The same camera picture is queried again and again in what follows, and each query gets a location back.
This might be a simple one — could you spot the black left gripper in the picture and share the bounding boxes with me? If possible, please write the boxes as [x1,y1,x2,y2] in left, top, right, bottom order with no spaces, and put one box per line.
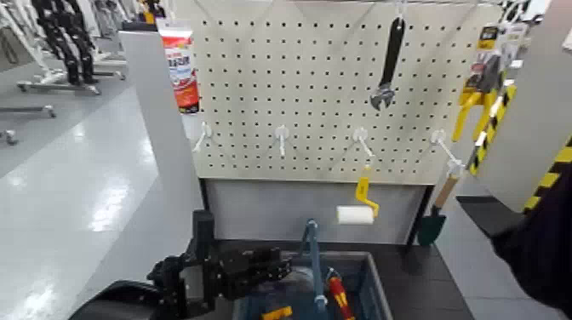
[203,248,293,309]

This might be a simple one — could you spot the blue scissors with card packaging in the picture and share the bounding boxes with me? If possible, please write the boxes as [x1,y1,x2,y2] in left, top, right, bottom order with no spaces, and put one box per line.
[249,267,321,320]

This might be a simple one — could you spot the yellow item in crate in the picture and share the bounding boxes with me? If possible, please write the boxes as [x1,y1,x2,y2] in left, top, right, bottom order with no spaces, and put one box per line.
[260,306,294,320]

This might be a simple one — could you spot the teal plastic crate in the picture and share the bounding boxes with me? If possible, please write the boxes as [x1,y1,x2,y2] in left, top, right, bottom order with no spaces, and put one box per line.
[232,250,394,320]

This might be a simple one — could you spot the white pegboard hook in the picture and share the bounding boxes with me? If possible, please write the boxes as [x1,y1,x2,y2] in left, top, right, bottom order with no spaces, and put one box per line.
[352,127,375,158]
[430,129,466,169]
[274,124,291,158]
[192,121,214,154]

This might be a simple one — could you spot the plain grey partition panel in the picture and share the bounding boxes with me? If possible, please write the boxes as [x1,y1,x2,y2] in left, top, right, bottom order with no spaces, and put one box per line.
[66,30,215,320]

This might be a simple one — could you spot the beige pegboard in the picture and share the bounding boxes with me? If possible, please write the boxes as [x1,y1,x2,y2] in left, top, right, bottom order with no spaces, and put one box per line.
[171,0,504,186]

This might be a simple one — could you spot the red white sealant tube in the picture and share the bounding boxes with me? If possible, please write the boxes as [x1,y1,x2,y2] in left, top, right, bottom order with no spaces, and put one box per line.
[156,18,201,115]

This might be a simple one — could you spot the yellow pliers in packaging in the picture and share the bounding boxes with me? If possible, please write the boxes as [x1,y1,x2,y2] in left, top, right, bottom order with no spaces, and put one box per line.
[451,22,530,144]

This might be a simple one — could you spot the white humanoid robot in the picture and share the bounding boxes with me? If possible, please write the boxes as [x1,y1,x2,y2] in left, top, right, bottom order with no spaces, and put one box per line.
[91,0,129,82]

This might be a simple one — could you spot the grey partition with hazard tape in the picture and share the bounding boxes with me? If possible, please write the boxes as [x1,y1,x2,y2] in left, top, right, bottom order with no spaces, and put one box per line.
[466,0,572,214]

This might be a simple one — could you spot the black humanoid robot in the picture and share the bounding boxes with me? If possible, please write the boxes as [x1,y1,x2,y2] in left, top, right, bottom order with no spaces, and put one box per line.
[33,0,100,87]

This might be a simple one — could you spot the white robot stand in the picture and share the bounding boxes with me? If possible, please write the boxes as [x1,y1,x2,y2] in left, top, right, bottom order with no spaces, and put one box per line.
[0,0,103,96]

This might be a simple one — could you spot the red yellow tool handle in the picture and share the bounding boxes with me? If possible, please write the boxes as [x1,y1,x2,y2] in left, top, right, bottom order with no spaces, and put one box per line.
[326,267,358,320]

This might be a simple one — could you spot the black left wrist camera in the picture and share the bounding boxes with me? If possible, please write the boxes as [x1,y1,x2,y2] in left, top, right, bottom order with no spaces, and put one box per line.
[192,209,216,269]

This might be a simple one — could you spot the yellow handled paint roller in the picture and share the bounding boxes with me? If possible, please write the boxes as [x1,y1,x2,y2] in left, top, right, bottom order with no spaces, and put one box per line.
[335,165,380,226]

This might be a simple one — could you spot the black stand frame post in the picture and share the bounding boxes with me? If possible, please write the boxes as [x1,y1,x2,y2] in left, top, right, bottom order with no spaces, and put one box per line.
[198,178,212,214]
[403,185,436,247]

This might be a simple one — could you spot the green trowel wooden handle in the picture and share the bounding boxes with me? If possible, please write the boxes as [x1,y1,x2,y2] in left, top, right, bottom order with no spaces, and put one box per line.
[416,160,466,248]

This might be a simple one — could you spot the black partition base plate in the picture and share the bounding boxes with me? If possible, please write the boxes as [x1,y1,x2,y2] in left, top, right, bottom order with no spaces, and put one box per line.
[457,195,526,237]

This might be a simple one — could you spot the black handled adjustable wrench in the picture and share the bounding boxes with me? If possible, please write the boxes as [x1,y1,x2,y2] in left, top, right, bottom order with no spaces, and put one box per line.
[369,16,407,111]

